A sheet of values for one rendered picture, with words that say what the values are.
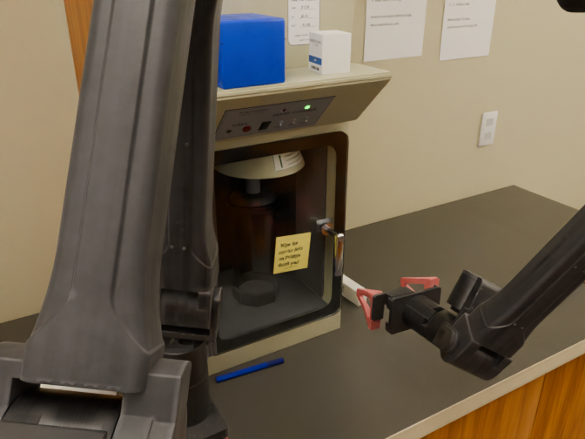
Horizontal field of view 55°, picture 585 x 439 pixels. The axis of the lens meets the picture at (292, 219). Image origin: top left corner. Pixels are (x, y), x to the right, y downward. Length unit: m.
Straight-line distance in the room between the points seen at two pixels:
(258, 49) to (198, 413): 0.48
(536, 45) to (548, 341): 1.11
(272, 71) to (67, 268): 0.58
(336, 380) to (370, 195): 0.77
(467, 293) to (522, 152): 1.38
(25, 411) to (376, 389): 0.86
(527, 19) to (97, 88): 1.83
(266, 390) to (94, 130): 0.85
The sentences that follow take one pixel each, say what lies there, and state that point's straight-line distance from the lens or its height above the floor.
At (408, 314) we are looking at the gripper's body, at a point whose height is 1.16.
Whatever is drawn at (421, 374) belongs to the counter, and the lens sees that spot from 1.17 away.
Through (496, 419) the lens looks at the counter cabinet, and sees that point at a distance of 1.33.
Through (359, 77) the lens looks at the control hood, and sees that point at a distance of 0.91.
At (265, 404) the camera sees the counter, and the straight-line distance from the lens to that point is 1.08.
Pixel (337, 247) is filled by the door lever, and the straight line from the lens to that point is 1.06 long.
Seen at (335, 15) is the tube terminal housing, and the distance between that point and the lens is 1.01.
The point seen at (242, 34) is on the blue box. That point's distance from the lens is 0.80.
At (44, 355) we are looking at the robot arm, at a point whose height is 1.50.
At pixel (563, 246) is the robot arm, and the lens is 0.75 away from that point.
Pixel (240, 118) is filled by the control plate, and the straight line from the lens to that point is 0.86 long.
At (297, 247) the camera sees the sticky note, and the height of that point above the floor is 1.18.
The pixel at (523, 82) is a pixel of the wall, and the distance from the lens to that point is 2.11.
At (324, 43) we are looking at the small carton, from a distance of 0.91.
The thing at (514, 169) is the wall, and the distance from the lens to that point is 2.21.
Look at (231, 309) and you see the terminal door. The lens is 1.07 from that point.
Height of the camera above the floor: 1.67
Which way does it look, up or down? 25 degrees down
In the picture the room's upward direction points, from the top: straight up
